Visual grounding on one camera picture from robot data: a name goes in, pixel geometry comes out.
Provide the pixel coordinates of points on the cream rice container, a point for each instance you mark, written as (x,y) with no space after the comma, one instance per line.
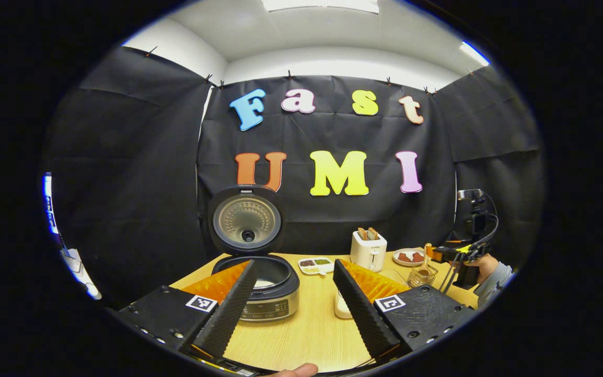
(342,309)

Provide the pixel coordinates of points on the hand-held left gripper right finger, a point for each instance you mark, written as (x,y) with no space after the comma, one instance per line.
(361,314)

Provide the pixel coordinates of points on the white rice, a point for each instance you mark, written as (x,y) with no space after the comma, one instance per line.
(266,283)

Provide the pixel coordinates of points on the white divided bean dish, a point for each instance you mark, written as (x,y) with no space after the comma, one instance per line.
(316,269)

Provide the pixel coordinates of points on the brown sausage piece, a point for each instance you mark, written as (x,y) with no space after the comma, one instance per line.
(417,257)
(404,257)

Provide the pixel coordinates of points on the black backdrop cloth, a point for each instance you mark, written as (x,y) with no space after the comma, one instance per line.
(139,183)

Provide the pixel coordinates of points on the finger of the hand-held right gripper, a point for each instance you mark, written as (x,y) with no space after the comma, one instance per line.
(440,254)

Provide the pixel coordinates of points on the blue lit screen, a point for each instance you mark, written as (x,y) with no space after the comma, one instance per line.
(48,204)

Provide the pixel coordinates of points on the small white plate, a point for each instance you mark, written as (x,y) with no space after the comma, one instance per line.
(409,263)

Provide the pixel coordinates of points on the white device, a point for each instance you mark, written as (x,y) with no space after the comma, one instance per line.
(79,269)

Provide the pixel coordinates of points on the white toaster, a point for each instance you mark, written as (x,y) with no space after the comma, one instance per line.
(368,255)

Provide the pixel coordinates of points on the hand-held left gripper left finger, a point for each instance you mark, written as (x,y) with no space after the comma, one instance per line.
(228,314)

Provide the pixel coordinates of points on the toast bread slice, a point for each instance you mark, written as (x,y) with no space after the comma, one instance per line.
(373,233)
(363,234)

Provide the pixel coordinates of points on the wide ceiling light panel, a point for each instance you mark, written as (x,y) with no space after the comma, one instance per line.
(320,5)

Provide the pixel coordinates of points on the small ceiling light panel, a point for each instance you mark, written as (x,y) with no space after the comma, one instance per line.
(474,53)

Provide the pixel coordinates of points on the dark grey rice cooker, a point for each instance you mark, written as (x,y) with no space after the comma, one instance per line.
(246,222)

